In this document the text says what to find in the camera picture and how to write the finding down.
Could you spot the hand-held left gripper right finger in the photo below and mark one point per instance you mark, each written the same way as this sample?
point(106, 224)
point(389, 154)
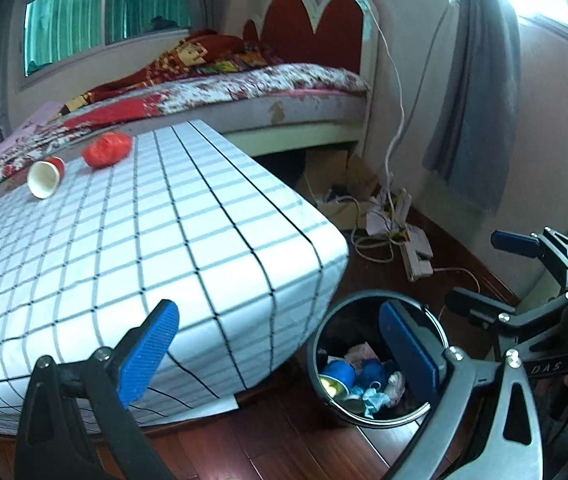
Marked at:
point(409, 355)

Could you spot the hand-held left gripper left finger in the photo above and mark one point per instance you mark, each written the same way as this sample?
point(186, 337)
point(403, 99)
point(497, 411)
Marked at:
point(148, 350)

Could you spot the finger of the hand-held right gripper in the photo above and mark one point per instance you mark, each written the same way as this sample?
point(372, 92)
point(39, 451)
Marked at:
point(474, 305)
point(514, 243)

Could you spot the black round trash bin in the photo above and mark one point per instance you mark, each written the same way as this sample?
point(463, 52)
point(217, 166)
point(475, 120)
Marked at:
point(349, 320)

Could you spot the blue patterned paper cup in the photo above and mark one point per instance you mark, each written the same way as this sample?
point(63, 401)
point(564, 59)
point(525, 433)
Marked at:
point(341, 372)

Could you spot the white pink crumpled wrapper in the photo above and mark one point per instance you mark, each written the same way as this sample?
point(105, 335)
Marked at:
point(395, 385)

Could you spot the light blue crumpled wrapper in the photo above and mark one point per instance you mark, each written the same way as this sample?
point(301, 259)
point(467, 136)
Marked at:
point(375, 400)

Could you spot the white power strip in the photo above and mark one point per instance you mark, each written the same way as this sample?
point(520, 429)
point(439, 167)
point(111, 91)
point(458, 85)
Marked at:
point(416, 260)

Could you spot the round metal tin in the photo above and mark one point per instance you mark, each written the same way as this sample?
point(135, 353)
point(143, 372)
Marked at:
point(350, 403)

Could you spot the crumpled white papers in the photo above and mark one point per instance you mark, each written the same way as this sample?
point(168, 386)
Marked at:
point(379, 220)

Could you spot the white checked tablecloth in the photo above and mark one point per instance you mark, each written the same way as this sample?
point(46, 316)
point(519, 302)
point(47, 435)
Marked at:
point(163, 210)

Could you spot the small open cardboard box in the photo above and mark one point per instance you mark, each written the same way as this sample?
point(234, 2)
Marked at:
point(339, 212)

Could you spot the grey curtain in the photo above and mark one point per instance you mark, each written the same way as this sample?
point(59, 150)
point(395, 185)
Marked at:
point(479, 85)

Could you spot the red paper cup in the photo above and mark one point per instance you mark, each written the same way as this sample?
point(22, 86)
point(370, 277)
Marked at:
point(43, 180)

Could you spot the red crumpled ball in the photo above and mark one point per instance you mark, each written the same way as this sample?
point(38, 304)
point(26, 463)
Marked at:
point(106, 149)

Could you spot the bed with floral sheet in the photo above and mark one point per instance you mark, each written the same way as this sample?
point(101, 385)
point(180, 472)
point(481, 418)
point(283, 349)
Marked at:
point(264, 90)

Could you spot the red patterned blanket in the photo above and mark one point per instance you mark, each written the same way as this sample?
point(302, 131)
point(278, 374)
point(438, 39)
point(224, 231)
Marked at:
point(173, 60)

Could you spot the red heart-shaped headboard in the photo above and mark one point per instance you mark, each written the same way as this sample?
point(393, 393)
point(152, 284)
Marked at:
point(304, 30)

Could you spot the dark object on windowsill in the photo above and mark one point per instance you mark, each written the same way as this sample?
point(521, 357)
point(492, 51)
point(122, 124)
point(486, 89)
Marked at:
point(163, 22)

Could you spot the window with green curtain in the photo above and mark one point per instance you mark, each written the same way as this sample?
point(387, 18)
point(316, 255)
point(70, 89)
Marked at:
point(68, 15)

